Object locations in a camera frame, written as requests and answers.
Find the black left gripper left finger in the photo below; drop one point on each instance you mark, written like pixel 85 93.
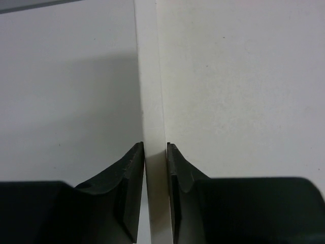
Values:
pixel 102 209

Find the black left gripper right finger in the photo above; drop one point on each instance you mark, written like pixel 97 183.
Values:
pixel 241 210

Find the white drawer cabinet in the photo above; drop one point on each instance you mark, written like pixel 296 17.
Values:
pixel 238 86

